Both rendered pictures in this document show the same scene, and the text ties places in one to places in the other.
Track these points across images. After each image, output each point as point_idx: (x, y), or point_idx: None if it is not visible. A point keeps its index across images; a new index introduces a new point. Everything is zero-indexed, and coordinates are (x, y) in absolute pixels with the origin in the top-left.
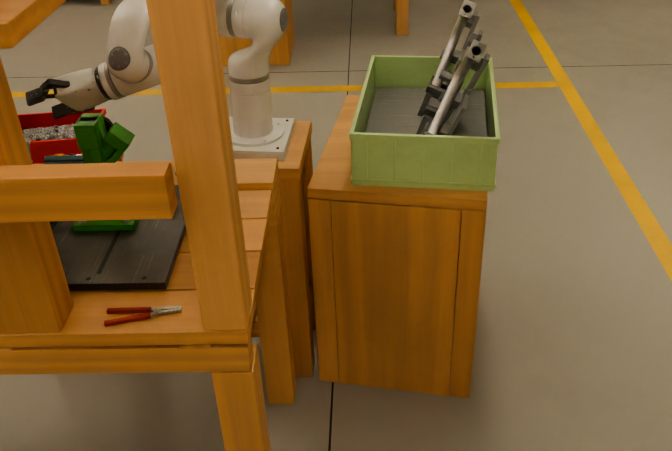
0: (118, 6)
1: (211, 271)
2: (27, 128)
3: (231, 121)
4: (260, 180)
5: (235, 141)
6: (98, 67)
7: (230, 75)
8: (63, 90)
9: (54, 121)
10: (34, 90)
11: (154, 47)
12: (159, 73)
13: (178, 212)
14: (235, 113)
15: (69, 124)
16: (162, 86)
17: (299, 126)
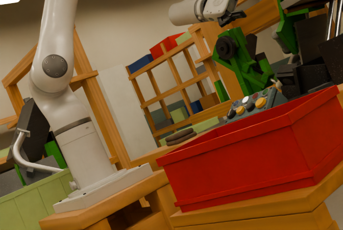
0: None
1: None
2: (271, 149)
3: (87, 192)
4: (161, 147)
5: (124, 169)
6: None
7: (88, 116)
8: None
9: (225, 152)
10: None
11: None
12: None
13: (223, 121)
14: (104, 151)
15: (210, 165)
16: None
17: (54, 213)
